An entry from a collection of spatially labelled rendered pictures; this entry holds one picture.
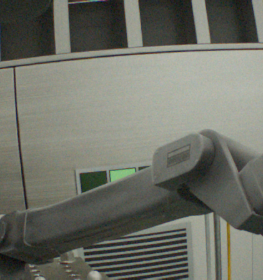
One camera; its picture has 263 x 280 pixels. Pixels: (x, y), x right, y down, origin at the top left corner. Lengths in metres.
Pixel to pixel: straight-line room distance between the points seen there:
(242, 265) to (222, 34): 2.66
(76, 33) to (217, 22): 0.33
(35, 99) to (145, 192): 0.78
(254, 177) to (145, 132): 0.93
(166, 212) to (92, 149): 0.79
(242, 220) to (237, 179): 0.04
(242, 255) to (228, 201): 3.57
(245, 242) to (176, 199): 3.49
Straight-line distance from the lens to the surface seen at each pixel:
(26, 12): 0.26
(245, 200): 0.66
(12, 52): 1.62
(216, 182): 0.70
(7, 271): 1.04
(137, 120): 1.58
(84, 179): 1.56
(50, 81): 1.55
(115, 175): 1.57
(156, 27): 1.68
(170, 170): 0.72
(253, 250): 4.27
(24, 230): 0.97
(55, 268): 1.51
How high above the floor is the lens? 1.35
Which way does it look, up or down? 3 degrees down
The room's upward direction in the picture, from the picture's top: 5 degrees counter-clockwise
